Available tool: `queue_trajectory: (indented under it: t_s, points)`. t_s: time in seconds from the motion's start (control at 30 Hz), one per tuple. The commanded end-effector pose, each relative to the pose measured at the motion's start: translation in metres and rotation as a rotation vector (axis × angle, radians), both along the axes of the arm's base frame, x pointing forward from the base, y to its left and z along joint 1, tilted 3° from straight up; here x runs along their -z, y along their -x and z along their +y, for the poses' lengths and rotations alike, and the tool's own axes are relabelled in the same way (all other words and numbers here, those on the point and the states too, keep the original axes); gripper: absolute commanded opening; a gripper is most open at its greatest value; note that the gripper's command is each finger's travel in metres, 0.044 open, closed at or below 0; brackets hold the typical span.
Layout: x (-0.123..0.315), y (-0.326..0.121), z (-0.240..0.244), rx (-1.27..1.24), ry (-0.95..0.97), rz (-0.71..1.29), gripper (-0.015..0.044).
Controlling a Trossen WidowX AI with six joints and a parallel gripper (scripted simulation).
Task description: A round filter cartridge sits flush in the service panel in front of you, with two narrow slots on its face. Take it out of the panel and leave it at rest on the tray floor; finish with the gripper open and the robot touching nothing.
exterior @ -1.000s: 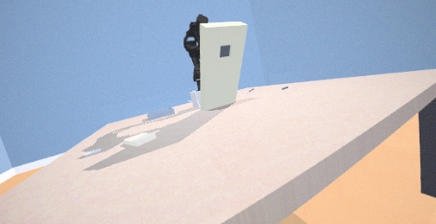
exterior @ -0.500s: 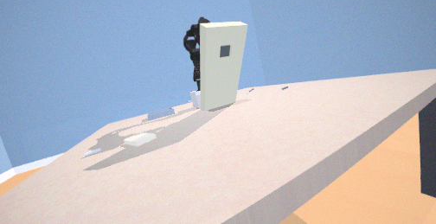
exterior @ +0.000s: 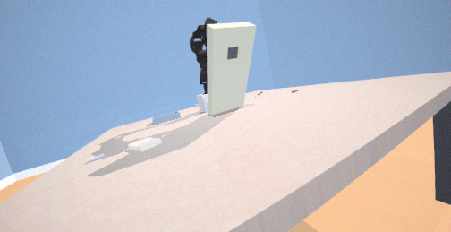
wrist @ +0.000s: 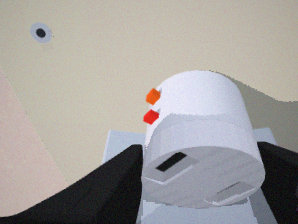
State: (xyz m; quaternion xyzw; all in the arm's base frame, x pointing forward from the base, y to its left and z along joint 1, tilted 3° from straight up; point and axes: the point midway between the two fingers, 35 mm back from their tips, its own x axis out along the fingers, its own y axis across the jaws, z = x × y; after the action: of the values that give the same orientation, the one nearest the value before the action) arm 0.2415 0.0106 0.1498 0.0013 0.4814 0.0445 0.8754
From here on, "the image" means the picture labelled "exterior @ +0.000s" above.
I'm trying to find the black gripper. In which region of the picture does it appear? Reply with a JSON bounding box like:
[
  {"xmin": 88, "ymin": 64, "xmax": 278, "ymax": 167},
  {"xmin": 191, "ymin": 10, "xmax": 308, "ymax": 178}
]
[{"xmin": 196, "ymin": 42, "xmax": 207, "ymax": 63}]

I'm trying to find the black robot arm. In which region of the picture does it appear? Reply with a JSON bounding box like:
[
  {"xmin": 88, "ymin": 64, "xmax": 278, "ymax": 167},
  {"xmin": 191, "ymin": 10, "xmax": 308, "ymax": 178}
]
[{"xmin": 190, "ymin": 17, "xmax": 217, "ymax": 94}]

